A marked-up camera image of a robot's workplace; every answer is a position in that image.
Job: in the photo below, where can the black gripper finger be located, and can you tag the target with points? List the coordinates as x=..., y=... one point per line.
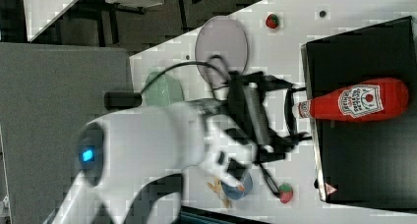
x=291, y=121
x=294, y=139

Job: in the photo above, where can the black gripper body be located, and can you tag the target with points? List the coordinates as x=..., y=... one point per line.
x=245, y=104

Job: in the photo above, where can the red ketchup bottle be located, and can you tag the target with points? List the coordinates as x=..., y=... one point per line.
x=373, y=100

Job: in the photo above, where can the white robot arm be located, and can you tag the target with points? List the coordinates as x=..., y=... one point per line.
x=131, y=162

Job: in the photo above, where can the black toaster oven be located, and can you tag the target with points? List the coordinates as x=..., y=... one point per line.
x=368, y=164

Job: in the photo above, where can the strawberry near bowl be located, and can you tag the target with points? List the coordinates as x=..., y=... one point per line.
x=285, y=192

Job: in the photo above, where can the orange fruit in bowl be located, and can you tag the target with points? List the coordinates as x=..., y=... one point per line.
x=241, y=188

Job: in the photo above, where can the blue bowl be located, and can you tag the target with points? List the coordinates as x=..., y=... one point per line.
x=236, y=193

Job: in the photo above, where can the banana peel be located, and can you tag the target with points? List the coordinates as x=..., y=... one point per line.
x=216, y=187

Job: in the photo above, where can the green cup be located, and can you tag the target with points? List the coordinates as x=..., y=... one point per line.
x=164, y=91

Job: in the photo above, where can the strawberry near plate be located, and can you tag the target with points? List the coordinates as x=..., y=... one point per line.
x=272, y=21

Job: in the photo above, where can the black camera post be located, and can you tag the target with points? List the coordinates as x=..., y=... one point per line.
x=122, y=100

